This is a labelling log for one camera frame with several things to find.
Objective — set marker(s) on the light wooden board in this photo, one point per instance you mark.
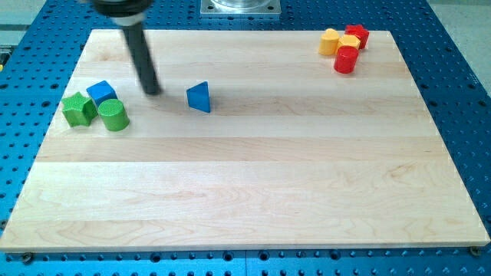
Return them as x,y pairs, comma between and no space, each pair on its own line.
292,154

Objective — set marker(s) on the red cylinder block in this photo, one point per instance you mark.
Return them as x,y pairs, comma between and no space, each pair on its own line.
346,59

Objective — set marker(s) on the blue triangle block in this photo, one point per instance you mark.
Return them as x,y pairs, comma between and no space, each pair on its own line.
198,97

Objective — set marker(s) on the blue cube block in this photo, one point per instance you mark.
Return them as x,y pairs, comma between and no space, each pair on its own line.
100,92

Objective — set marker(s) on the green star block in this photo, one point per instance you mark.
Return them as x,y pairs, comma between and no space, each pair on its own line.
78,110

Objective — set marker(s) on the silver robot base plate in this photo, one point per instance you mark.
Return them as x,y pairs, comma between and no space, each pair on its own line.
240,8

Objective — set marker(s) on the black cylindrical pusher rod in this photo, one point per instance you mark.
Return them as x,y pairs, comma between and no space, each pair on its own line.
142,60

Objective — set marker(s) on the blue perforated table plate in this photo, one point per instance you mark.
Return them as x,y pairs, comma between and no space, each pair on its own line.
39,69

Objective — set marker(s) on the red star block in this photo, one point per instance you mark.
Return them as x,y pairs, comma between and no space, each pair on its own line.
360,32

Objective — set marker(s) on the yellow hexagon block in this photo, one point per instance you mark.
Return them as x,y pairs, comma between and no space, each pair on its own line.
348,40

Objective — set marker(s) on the green cylinder block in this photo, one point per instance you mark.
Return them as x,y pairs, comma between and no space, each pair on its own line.
113,114

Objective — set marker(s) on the yellow rounded block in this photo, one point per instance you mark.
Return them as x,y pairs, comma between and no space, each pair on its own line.
328,42

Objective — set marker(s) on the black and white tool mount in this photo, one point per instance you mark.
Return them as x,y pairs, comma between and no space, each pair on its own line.
123,12

